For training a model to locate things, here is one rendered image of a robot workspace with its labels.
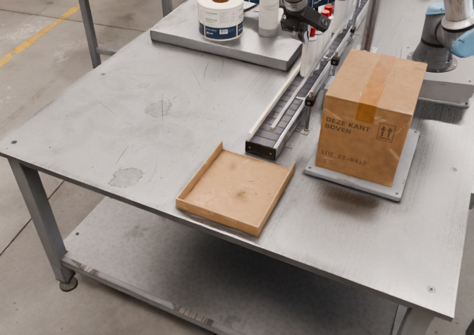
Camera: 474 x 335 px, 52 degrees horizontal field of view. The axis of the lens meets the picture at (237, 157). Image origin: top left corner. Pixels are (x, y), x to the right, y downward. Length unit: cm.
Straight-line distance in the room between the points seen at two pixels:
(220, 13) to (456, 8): 92
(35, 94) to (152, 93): 185
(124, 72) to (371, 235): 121
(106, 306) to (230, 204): 101
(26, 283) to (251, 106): 133
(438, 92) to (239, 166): 84
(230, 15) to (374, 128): 96
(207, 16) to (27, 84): 198
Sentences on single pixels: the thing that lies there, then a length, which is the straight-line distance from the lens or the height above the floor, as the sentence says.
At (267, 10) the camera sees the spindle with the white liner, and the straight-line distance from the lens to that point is 215.
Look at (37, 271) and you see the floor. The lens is 248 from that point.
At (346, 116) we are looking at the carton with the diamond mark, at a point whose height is 106.
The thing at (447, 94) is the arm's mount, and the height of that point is 87.
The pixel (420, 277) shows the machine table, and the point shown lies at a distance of 135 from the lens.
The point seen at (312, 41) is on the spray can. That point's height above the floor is 103.
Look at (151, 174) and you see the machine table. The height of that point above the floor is 83.
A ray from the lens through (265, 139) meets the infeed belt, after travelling 158.
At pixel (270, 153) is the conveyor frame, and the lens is 157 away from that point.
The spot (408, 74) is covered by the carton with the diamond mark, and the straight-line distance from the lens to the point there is 154.
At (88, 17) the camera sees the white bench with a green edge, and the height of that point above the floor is 44.
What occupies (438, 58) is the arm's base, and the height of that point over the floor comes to 97.
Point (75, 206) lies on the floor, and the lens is 271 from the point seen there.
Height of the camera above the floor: 186
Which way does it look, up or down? 41 degrees down
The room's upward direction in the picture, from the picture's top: straight up
